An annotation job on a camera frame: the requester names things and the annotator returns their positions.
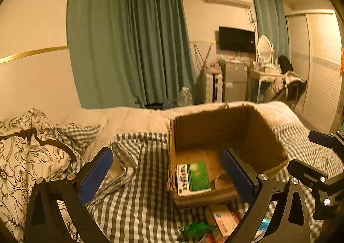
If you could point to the green curtain by wardrobe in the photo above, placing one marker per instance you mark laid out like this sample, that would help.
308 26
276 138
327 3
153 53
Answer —
271 21

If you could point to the chair with clothes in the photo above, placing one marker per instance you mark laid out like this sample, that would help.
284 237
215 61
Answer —
287 88

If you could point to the green white medicine box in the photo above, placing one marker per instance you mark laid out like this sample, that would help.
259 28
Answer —
192 178

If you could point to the brown cardboard box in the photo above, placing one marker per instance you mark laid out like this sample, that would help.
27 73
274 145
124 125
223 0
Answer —
203 136

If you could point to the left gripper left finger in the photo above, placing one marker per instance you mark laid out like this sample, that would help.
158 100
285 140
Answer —
44 222

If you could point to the grey mini fridge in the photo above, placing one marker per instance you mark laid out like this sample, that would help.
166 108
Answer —
234 81

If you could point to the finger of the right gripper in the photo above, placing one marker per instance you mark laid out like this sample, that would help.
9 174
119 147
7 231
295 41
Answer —
331 141
308 175

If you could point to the grey checked bed sheet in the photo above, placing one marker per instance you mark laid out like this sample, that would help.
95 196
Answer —
136 207

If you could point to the large clear water bottle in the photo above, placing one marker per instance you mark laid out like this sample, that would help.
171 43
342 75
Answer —
185 98

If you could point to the green snack packet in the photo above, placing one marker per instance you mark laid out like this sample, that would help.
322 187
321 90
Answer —
195 230

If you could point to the white stacked storage crates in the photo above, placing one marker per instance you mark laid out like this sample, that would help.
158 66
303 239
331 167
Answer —
211 85

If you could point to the floral duvet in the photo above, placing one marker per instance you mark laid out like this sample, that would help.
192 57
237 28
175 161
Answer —
31 147

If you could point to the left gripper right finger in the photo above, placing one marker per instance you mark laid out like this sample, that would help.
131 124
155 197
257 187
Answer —
289 221

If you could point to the white louvred wardrobe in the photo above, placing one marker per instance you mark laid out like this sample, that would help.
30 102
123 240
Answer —
315 54

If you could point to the white dressing table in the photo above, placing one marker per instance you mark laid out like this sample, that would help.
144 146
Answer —
254 75

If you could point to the white oval vanity mirror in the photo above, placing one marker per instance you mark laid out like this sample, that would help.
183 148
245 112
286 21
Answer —
264 49

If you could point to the black wall television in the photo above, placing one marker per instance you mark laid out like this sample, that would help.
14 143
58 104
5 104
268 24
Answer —
237 40

